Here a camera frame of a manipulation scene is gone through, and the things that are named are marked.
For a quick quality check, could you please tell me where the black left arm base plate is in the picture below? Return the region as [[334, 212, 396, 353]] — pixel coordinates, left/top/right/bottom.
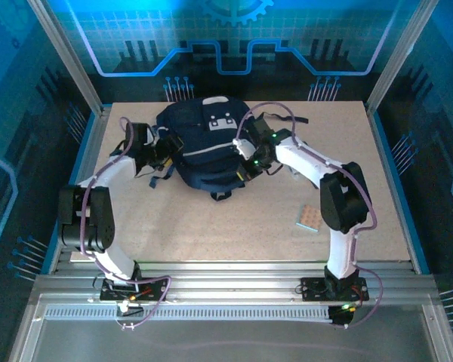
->
[[99, 277, 168, 302]]

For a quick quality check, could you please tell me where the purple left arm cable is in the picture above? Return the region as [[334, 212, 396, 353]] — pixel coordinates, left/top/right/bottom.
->
[[78, 116, 174, 330]]

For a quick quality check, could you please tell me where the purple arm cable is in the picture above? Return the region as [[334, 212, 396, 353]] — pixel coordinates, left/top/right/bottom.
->
[[236, 101, 384, 329], [78, 116, 174, 330]]

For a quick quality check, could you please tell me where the black controller box with LED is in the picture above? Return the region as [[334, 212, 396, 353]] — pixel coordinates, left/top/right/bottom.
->
[[328, 303, 356, 327]]

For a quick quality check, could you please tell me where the navy blue backpack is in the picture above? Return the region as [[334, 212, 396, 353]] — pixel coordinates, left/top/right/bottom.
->
[[148, 95, 310, 202]]

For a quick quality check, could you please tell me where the aluminium frame rail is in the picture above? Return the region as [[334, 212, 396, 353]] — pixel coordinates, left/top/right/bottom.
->
[[32, 259, 441, 303]]

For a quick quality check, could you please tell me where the blue notepad with orange pattern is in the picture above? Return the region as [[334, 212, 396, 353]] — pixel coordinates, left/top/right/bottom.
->
[[295, 204, 323, 232]]

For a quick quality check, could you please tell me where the white plug connector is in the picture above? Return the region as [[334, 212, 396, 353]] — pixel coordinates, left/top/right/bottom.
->
[[116, 300, 145, 318]]

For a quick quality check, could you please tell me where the aluminium frame post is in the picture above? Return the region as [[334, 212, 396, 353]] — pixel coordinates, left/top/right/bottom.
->
[[365, 0, 441, 116], [26, 0, 106, 116]]

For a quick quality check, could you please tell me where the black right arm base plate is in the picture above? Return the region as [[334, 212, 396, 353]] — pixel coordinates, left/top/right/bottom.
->
[[300, 276, 371, 302]]

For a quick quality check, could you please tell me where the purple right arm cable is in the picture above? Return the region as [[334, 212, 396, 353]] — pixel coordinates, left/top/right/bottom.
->
[[236, 101, 384, 329]]

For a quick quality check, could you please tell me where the slotted grey cable duct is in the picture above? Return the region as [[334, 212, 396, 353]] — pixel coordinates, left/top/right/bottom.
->
[[44, 306, 334, 322]]

